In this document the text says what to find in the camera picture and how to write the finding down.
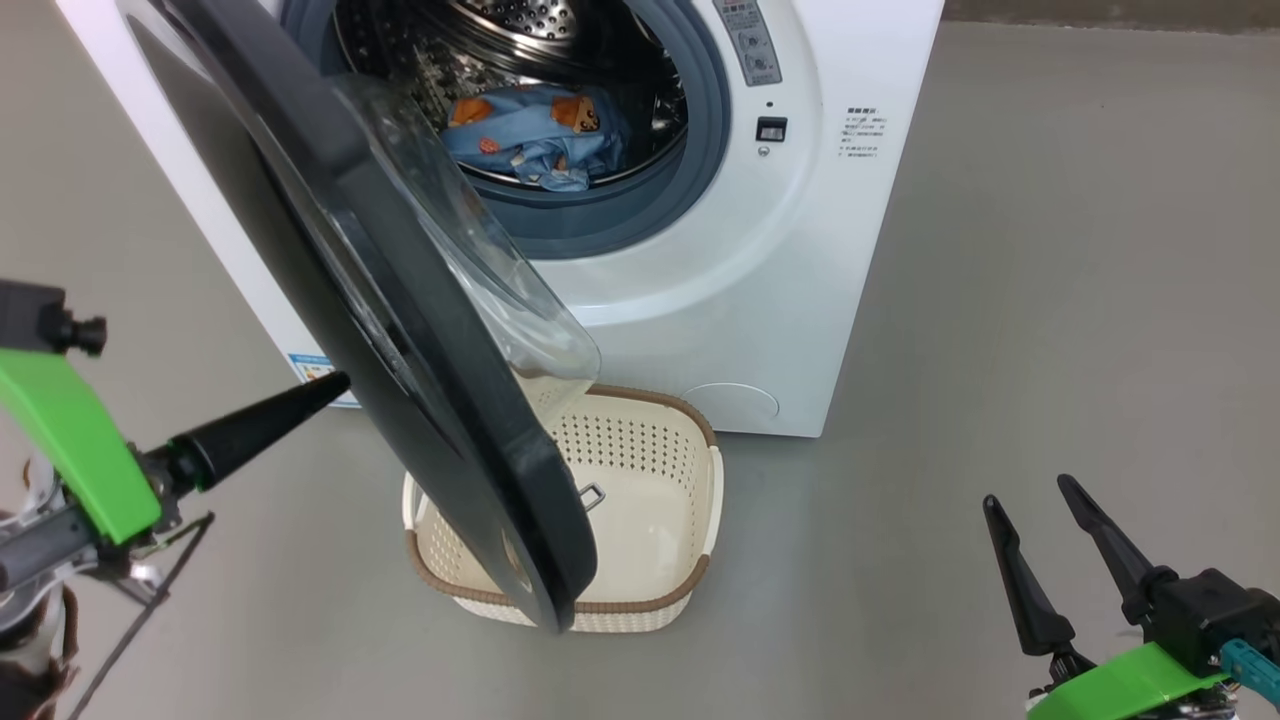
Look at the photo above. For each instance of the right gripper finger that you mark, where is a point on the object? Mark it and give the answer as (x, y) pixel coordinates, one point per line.
(1110, 540)
(1030, 590)

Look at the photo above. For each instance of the black door lock socket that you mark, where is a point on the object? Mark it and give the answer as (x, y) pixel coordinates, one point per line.
(771, 129)

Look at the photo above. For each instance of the steel perforated washer drum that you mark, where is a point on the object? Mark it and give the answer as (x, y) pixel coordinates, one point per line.
(650, 90)

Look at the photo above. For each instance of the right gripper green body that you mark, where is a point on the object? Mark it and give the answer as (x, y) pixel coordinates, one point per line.
(1120, 690)

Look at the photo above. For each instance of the round drain filter cover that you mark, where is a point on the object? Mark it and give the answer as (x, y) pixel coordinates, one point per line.
(730, 402)

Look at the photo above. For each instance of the blue energy label sticker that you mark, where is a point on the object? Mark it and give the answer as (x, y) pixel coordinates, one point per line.
(312, 368)

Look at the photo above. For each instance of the cream plastic laundry basket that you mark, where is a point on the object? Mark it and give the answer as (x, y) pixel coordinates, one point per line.
(640, 500)

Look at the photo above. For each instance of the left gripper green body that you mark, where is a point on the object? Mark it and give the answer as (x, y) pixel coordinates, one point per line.
(70, 440)

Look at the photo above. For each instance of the white front-load washing machine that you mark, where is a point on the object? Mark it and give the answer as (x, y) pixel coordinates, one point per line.
(780, 280)

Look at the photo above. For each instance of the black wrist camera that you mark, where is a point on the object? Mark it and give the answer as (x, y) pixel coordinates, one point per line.
(25, 315)
(1220, 610)

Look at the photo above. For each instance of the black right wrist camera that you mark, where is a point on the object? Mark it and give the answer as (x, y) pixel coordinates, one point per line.
(1220, 610)

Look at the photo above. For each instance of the blue patterned garment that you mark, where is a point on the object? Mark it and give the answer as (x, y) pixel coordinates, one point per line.
(480, 130)

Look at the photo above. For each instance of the black round washer door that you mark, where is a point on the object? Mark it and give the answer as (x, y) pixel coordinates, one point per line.
(400, 350)

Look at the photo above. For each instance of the blue patterned cloth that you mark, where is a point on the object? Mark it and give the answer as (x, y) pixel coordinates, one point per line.
(575, 135)

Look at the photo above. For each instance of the instruction sticker with dials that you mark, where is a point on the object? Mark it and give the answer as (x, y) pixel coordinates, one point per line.
(750, 45)

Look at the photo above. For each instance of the grey rubber door gasket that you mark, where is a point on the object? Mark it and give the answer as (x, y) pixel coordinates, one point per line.
(700, 170)

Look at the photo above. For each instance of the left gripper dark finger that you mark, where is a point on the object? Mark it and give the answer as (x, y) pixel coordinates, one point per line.
(250, 430)

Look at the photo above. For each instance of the printed warning text label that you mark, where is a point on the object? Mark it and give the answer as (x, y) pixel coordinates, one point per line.
(862, 132)

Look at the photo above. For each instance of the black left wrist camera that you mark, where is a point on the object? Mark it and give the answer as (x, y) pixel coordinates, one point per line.
(25, 315)

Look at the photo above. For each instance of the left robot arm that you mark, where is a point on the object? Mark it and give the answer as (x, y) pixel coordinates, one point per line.
(30, 550)

